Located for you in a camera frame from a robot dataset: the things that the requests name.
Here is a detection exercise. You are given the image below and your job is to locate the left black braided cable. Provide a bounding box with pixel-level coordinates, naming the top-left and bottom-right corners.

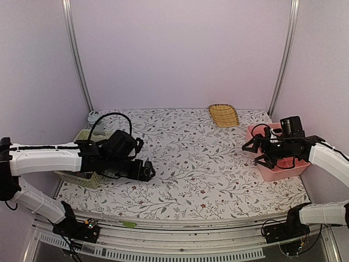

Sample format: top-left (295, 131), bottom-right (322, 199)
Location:
top-left (87, 112), bottom-right (134, 145)

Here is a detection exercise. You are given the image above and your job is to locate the aluminium front rail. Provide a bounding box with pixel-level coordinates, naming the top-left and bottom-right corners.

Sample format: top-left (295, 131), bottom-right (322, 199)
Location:
top-left (23, 211), bottom-right (341, 262)

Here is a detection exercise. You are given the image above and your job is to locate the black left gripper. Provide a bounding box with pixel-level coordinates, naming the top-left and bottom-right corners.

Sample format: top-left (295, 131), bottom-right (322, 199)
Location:
top-left (105, 157), bottom-right (156, 182)

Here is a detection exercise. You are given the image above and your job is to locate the right aluminium frame post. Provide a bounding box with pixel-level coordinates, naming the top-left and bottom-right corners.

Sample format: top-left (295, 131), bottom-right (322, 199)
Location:
top-left (268, 0), bottom-right (300, 118)

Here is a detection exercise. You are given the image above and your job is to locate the green tape piece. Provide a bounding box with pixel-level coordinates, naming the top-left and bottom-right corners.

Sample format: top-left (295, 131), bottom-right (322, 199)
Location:
top-left (121, 221), bottom-right (137, 228)

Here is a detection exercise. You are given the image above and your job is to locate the yellow woven bamboo tray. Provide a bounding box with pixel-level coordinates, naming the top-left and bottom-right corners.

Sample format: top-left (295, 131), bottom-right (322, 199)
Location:
top-left (208, 104), bottom-right (239, 128)

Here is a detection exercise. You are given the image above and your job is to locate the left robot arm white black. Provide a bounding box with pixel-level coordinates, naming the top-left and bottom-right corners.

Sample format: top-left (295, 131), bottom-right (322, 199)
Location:
top-left (1, 137), bottom-right (155, 237)

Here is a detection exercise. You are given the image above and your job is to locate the pink divided organizer box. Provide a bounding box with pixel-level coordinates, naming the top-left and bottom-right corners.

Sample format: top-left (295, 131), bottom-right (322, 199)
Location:
top-left (245, 125), bottom-right (311, 182)

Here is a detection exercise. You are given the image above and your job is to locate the floral tablecloth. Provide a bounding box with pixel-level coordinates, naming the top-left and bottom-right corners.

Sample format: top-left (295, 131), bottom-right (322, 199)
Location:
top-left (57, 109), bottom-right (309, 220)

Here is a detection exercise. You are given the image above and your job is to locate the right black camera cable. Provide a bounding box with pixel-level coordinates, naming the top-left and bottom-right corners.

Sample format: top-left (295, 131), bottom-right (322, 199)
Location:
top-left (250, 124), bottom-right (297, 170)

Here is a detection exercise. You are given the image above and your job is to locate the cream perforated laundry basket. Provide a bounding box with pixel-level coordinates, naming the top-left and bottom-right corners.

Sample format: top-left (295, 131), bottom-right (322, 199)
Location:
top-left (55, 131), bottom-right (112, 189)

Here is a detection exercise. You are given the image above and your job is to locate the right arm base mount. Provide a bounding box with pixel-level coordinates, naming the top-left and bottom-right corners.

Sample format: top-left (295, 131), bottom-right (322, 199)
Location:
top-left (261, 219), bottom-right (310, 244)

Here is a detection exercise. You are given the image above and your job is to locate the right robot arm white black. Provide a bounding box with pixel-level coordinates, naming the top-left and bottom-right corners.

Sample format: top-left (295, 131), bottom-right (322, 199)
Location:
top-left (242, 135), bottom-right (348, 238)

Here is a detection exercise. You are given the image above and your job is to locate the aluminium frame post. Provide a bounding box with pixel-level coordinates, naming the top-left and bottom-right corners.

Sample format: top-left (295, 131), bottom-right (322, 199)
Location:
top-left (62, 0), bottom-right (94, 112)
top-left (268, 0), bottom-right (300, 118)

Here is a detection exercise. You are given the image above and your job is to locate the left aluminium frame post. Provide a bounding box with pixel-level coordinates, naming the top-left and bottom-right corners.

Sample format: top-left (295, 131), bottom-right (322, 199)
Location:
top-left (62, 0), bottom-right (94, 112)

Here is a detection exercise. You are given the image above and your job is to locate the mint lidded glass jar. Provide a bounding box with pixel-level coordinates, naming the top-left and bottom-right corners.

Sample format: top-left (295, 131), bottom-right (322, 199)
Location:
top-left (87, 111), bottom-right (105, 134)

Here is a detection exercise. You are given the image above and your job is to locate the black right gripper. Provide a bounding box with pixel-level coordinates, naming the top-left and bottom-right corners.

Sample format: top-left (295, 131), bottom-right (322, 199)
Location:
top-left (243, 133), bottom-right (294, 169)

